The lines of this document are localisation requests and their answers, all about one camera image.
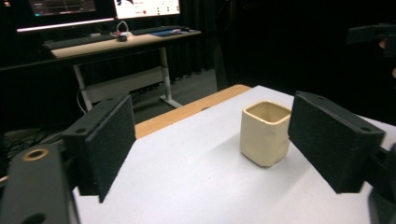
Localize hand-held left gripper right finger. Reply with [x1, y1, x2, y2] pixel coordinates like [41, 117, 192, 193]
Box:
[288, 91, 387, 195]

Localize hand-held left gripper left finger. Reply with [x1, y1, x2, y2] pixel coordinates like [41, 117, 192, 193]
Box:
[61, 93, 137, 203]

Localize cream square ceramic cup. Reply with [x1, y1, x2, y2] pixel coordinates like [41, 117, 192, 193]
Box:
[239, 99, 292, 168]

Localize wooden desk with white legs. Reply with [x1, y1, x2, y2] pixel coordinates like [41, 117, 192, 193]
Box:
[49, 29, 203, 112]

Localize black keyboard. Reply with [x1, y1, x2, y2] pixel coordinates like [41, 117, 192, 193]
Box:
[41, 33, 117, 50]
[131, 24, 182, 36]

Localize black curtain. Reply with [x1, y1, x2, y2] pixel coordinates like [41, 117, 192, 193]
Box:
[162, 0, 225, 82]

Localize dark computer monitor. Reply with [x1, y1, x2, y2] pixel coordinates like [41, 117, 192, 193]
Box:
[16, 0, 117, 34]

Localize bright computer monitor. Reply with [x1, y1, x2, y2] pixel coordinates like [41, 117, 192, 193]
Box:
[113, 0, 181, 21]

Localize black floor cables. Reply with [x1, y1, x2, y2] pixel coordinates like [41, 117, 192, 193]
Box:
[0, 124, 68, 162]

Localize white cable loop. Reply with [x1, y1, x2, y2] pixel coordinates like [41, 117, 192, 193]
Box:
[115, 20, 131, 37]

